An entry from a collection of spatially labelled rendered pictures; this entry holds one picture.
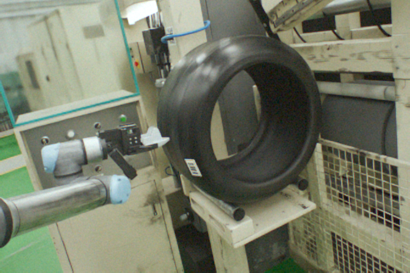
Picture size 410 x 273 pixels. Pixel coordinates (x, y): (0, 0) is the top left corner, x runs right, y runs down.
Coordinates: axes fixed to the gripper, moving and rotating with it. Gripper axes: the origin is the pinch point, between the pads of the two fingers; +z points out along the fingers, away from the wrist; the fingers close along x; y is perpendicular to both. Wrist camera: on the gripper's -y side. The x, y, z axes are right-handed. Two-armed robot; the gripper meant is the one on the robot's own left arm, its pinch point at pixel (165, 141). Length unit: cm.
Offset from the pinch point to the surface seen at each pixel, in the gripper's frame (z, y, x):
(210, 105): 10.9, 11.5, -12.0
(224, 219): 16.7, -31.1, -4.2
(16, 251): -77, -131, 206
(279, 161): 47, -19, 4
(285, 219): 38, -35, -11
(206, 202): 17.5, -31.2, 11.7
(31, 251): -65, -129, 196
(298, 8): 57, 39, 1
